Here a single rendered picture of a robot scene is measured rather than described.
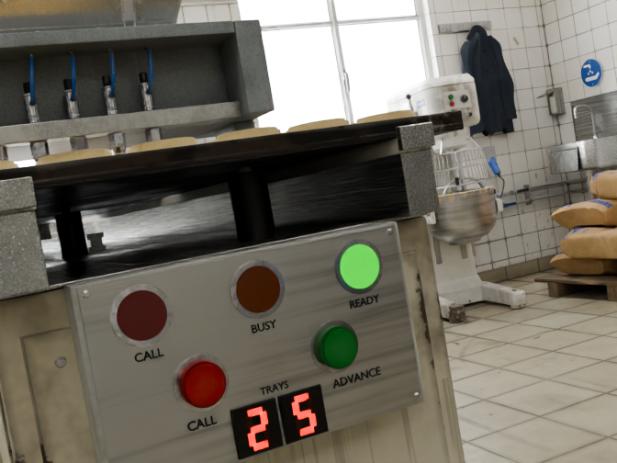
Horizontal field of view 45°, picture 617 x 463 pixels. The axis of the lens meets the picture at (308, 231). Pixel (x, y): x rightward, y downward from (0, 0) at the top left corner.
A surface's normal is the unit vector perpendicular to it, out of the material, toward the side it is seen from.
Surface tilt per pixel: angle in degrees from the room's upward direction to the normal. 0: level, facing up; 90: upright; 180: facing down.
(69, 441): 90
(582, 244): 90
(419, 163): 90
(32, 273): 90
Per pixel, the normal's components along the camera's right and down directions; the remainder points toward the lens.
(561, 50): -0.90, 0.18
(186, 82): 0.43, -0.03
